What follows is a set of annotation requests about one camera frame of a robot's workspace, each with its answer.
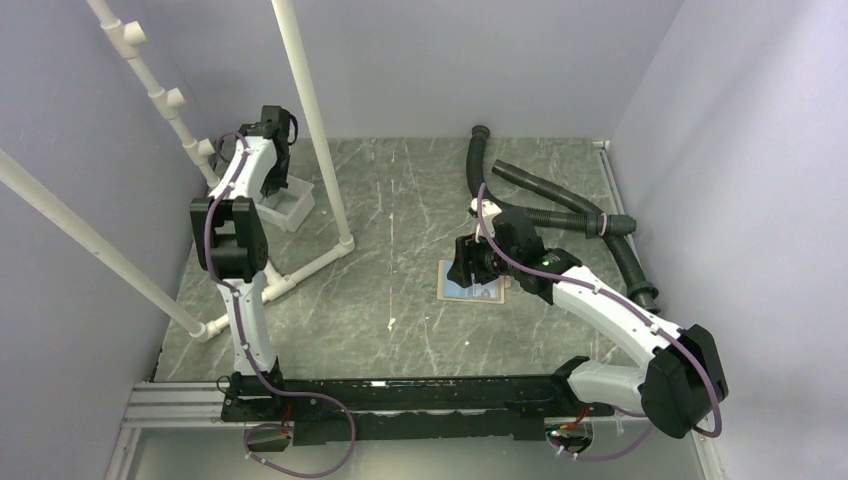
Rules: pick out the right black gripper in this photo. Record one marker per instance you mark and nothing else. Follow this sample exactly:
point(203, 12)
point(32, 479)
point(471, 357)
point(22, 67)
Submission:
point(467, 261)

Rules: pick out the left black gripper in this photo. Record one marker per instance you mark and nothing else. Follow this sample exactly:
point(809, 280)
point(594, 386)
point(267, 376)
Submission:
point(271, 185)

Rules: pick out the thin credit card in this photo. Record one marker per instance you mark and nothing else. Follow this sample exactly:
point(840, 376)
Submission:
point(489, 291)

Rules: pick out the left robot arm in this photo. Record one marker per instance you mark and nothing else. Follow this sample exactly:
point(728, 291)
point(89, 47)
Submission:
point(233, 249)

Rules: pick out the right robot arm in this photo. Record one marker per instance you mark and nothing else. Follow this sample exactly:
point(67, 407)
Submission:
point(677, 380)

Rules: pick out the white plastic card tray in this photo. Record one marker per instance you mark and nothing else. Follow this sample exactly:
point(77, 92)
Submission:
point(288, 207)

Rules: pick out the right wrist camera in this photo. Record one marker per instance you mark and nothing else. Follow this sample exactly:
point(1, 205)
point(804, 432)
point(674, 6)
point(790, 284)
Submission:
point(484, 210)

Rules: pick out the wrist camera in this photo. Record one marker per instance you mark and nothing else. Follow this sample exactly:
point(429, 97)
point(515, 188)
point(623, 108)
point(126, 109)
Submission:
point(279, 124)
point(484, 210)

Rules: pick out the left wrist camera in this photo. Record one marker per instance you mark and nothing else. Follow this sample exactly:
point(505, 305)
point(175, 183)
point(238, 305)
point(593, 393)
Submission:
point(279, 124)

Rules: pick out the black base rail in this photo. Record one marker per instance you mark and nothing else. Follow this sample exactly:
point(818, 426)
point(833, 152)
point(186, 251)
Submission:
point(319, 411)

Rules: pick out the white PVC pipe frame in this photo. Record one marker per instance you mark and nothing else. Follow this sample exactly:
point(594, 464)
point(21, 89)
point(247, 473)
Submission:
point(126, 39)

